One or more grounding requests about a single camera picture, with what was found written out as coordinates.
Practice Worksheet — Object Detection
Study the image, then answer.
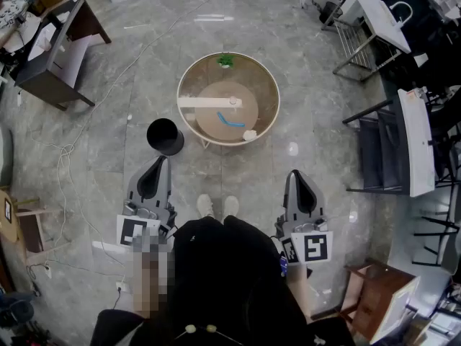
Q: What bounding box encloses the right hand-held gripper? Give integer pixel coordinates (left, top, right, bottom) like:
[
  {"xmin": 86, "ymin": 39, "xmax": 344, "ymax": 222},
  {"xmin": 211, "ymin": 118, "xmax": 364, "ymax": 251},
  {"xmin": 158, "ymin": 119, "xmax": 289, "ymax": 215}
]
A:
[{"xmin": 275, "ymin": 169, "xmax": 334, "ymax": 265}]

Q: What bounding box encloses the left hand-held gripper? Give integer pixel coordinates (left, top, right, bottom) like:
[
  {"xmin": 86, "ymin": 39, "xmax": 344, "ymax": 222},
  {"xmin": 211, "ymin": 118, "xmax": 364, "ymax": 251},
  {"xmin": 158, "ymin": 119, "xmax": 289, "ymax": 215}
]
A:
[{"xmin": 115, "ymin": 156, "xmax": 178, "ymax": 247}]

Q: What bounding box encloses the black waste bin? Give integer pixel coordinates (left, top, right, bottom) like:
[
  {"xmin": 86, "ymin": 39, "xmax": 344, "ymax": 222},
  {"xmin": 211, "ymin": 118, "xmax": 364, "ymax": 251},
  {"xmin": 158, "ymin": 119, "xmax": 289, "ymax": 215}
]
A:
[{"xmin": 146, "ymin": 117, "xmax": 186, "ymax": 156}]

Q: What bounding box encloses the person's right forearm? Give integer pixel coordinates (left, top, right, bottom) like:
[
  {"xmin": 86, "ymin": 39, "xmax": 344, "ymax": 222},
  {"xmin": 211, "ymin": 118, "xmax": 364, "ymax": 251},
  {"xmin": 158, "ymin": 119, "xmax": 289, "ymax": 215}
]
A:
[{"xmin": 287, "ymin": 263, "xmax": 313, "ymax": 320}]

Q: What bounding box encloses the person's left forearm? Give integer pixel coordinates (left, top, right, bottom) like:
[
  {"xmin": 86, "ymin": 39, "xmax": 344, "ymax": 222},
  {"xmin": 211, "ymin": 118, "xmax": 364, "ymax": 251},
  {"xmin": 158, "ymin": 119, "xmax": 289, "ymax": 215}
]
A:
[{"xmin": 132, "ymin": 243, "xmax": 171, "ymax": 320}]

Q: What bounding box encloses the round glass coffee table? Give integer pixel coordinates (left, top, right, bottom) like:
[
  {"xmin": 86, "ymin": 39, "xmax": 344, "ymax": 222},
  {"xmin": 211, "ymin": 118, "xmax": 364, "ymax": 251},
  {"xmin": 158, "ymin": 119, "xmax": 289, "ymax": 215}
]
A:
[{"xmin": 176, "ymin": 51, "xmax": 281, "ymax": 150}]

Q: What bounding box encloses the person's left white shoe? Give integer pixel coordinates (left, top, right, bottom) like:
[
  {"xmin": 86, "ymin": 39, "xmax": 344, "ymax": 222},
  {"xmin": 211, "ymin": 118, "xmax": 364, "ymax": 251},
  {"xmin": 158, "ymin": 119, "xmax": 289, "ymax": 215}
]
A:
[{"xmin": 196, "ymin": 193, "xmax": 215, "ymax": 219}]

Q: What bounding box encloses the person's white shoe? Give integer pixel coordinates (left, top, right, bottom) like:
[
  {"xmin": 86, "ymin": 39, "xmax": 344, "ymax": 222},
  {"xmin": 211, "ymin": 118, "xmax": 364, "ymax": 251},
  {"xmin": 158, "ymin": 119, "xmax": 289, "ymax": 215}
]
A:
[
  {"xmin": 223, "ymin": 195, "xmax": 241, "ymax": 218},
  {"xmin": 196, "ymin": 193, "xmax": 215, "ymax": 219}
]

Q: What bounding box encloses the person's right white shoe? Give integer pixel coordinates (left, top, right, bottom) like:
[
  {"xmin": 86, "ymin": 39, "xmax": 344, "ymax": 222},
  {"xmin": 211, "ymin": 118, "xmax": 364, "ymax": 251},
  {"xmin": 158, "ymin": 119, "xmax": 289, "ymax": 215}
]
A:
[{"xmin": 223, "ymin": 195, "xmax": 241, "ymax": 218}]

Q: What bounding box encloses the person's right leg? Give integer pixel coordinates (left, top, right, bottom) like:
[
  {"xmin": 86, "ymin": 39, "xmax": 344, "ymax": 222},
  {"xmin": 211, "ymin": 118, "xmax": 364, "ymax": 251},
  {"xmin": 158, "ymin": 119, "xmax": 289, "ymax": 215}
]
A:
[{"xmin": 221, "ymin": 214, "xmax": 309, "ymax": 326}]

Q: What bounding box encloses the person's leg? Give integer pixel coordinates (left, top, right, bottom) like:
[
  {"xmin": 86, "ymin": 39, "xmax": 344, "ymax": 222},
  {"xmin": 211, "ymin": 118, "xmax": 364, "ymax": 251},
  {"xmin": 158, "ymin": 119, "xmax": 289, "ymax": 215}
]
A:
[
  {"xmin": 221, "ymin": 214, "xmax": 309, "ymax": 326},
  {"xmin": 167, "ymin": 216, "xmax": 231, "ymax": 326}
]

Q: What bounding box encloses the person's left leg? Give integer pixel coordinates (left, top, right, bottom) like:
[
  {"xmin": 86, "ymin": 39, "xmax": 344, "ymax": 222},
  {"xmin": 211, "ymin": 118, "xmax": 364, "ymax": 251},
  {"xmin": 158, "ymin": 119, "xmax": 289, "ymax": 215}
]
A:
[{"xmin": 167, "ymin": 216, "xmax": 231, "ymax": 326}]

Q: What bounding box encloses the brown wooden side table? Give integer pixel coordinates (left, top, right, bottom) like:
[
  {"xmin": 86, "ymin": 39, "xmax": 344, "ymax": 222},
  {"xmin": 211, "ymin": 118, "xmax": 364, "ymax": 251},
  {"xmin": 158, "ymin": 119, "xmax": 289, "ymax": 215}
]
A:
[{"xmin": 310, "ymin": 259, "xmax": 421, "ymax": 344}]

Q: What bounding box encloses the white board panel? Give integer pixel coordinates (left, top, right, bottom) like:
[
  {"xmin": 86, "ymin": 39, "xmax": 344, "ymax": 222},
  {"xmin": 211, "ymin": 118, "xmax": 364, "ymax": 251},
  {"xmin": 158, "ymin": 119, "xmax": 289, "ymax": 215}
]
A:
[{"xmin": 397, "ymin": 88, "xmax": 437, "ymax": 198}]

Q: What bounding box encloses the light wooden stool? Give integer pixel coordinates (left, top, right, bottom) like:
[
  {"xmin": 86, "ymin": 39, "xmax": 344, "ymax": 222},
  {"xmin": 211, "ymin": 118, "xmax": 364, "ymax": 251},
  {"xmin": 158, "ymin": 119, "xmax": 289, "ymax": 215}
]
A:
[{"xmin": 13, "ymin": 195, "xmax": 70, "ymax": 267}]

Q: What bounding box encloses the small green potted plant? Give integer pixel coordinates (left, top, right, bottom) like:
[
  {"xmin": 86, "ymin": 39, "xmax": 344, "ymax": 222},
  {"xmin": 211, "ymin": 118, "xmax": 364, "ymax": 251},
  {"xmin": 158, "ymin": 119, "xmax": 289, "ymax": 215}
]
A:
[{"xmin": 215, "ymin": 53, "xmax": 236, "ymax": 70}]

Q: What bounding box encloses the dark brown desk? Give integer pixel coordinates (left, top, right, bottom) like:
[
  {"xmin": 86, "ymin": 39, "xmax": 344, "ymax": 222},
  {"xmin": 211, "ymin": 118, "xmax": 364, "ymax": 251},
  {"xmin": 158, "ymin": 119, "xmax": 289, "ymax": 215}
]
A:
[{"xmin": 14, "ymin": 0, "xmax": 112, "ymax": 112}]

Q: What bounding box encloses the person's black top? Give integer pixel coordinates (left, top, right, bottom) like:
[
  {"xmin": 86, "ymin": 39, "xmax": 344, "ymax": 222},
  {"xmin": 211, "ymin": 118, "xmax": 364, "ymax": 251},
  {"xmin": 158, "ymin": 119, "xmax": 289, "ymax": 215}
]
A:
[{"xmin": 89, "ymin": 301, "xmax": 357, "ymax": 346}]

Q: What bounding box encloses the round wooden table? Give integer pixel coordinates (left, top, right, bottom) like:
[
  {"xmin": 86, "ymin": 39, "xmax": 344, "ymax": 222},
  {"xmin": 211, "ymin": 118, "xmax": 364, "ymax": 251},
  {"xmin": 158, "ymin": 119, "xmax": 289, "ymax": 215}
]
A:
[{"xmin": 0, "ymin": 188, "xmax": 19, "ymax": 244}]

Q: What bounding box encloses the black mesh basket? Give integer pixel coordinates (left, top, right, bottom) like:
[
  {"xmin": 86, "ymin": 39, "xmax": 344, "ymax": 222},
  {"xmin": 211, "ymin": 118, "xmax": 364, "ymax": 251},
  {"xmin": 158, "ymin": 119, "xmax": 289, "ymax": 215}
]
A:
[{"xmin": 319, "ymin": 1, "xmax": 344, "ymax": 27}]

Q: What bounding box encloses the dark bag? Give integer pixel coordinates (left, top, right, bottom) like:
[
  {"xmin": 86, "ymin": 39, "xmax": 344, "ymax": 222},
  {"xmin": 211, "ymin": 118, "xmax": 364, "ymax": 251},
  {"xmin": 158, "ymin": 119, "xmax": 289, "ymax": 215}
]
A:
[{"xmin": 0, "ymin": 290, "xmax": 36, "ymax": 330}]

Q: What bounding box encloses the white sink counter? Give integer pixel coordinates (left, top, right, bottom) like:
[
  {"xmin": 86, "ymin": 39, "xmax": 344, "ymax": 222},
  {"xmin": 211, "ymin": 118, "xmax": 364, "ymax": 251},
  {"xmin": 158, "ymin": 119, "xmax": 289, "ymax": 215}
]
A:
[{"xmin": 349, "ymin": 0, "xmax": 413, "ymax": 56}]

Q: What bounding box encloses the white curved faucet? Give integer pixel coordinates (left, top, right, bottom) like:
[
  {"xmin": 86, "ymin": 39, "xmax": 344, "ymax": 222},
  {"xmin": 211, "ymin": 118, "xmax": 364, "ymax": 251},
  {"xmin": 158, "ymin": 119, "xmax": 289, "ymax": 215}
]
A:
[{"xmin": 390, "ymin": 0, "xmax": 414, "ymax": 27}]

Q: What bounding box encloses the black frame chair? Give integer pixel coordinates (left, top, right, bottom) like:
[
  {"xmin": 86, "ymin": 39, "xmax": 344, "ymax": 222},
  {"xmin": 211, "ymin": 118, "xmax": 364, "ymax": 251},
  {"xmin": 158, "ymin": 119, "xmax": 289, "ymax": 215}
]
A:
[{"xmin": 341, "ymin": 98, "xmax": 411, "ymax": 197}]

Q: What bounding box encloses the metal wire rack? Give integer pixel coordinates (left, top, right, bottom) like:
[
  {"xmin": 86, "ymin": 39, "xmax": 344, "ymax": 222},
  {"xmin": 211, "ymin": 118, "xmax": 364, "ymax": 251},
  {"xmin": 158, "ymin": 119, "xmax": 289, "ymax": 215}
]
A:
[{"xmin": 333, "ymin": 16, "xmax": 400, "ymax": 83}]

